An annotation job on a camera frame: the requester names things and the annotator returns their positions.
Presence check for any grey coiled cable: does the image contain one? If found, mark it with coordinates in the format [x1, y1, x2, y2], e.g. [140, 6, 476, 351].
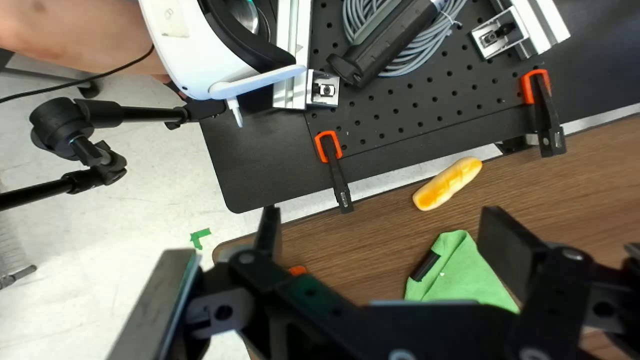
[340, 0, 470, 80]

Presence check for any person bare forearm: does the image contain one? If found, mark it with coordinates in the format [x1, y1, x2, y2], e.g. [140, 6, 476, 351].
[0, 0, 170, 80]

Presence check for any black perforated board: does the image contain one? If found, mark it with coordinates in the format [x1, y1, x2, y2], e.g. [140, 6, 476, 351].
[199, 0, 640, 216]

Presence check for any yellow toy bread loaf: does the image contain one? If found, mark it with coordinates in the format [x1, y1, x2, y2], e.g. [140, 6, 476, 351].
[410, 156, 485, 214]

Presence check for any green cloth towel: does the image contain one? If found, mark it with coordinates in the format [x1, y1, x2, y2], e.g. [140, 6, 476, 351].
[403, 227, 523, 316]

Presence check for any white VR headset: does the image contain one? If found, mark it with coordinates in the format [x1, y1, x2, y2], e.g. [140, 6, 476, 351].
[136, 0, 310, 129]

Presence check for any gripper left finger with silver pad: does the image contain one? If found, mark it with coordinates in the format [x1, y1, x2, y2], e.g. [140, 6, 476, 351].
[107, 247, 206, 360]

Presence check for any green floor tape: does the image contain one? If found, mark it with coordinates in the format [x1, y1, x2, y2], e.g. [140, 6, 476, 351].
[188, 225, 215, 252]

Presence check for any black clamp orange handle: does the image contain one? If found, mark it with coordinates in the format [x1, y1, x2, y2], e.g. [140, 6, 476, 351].
[313, 127, 356, 214]
[518, 65, 570, 160]

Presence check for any gripper black right finger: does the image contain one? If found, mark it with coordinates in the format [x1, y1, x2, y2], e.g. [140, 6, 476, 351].
[479, 206, 557, 316]

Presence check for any black tripod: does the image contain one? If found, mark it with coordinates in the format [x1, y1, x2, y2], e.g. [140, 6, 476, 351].
[0, 93, 230, 211]

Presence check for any black rectangular bar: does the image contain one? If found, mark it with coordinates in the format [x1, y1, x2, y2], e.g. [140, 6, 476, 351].
[324, 0, 444, 89]

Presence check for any thin black cable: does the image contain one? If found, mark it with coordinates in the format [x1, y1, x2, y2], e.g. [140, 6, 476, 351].
[0, 44, 157, 105]

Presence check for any aluminium profile bracket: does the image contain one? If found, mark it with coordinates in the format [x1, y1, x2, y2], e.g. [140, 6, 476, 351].
[470, 0, 575, 61]
[270, 0, 342, 112]

